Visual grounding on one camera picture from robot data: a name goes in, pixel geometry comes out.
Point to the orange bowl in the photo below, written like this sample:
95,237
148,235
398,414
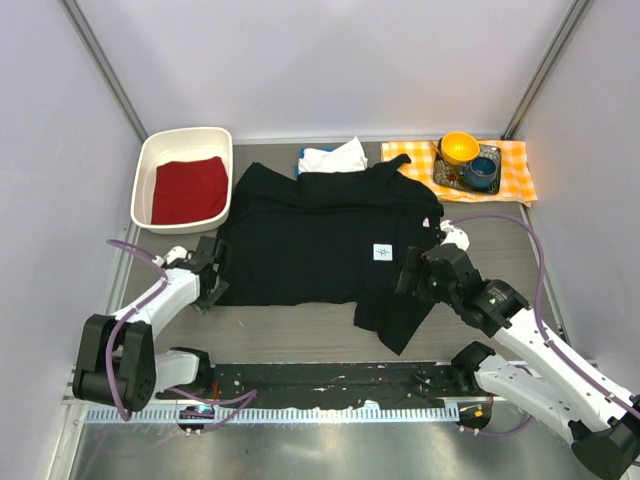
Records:
458,148

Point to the dark patterned tray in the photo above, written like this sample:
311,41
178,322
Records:
446,175

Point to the white plastic tub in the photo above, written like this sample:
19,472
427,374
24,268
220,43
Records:
179,145

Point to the white t shirt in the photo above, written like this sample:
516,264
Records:
347,158

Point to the red t shirt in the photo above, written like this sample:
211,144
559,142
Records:
188,192

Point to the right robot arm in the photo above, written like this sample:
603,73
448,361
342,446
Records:
598,418

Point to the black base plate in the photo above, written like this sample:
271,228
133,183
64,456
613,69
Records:
337,386

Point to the blue t shirt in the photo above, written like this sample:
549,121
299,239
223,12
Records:
314,150

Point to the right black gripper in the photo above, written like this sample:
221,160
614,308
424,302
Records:
414,261

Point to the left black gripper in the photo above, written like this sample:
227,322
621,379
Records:
203,304

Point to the blue mug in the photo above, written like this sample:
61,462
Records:
480,173

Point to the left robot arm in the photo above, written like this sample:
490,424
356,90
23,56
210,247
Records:
117,363

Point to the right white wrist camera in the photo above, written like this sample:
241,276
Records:
454,235

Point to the black t shirt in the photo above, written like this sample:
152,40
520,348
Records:
332,238

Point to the slotted cable duct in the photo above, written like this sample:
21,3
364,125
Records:
370,412

